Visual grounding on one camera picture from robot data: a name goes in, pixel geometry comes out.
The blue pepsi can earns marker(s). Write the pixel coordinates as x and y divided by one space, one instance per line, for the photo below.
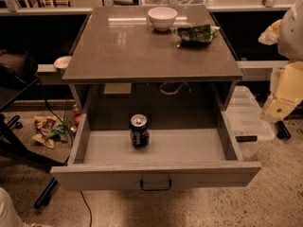
139 130

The grey counter cabinet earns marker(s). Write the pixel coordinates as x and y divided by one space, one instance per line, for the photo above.
118 44

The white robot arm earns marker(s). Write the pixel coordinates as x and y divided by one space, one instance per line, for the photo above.
287 33

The clear plastic storage bin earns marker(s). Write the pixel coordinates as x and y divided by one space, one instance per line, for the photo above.
244 116

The snack bags on floor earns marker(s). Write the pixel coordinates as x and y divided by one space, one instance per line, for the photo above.
48 128

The white trouser leg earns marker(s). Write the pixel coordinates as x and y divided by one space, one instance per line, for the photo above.
8 214

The black drawer handle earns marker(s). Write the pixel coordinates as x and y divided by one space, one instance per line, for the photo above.
150 187

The green chip bag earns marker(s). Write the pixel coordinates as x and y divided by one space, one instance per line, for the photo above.
201 33

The white bowl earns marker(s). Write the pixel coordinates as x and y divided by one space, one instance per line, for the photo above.
162 18

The wire basket with fruit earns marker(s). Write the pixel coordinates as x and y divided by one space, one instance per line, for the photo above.
71 118

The grey open drawer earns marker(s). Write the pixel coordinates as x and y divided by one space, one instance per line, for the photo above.
191 142

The black chair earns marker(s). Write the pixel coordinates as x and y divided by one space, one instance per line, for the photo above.
17 77

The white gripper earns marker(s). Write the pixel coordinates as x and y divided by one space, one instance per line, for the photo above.
292 37

